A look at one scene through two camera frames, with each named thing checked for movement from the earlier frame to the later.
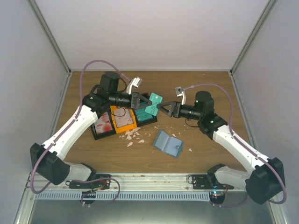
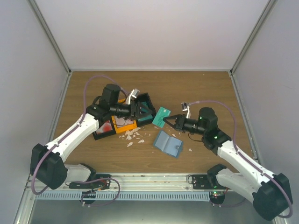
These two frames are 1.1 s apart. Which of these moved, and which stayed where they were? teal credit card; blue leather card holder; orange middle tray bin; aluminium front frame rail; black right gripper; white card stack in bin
Moved: teal credit card; black right gripper
Stayed: aluminium front frame rail; white card stack in bin; blue leather card holder; orange middle tray bin
